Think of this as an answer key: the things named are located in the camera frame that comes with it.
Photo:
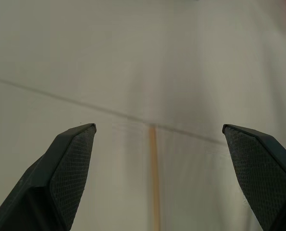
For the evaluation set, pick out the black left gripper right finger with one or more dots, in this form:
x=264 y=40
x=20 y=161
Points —
x=263 y=173

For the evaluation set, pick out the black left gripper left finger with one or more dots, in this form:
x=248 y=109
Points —
x=61 y=173

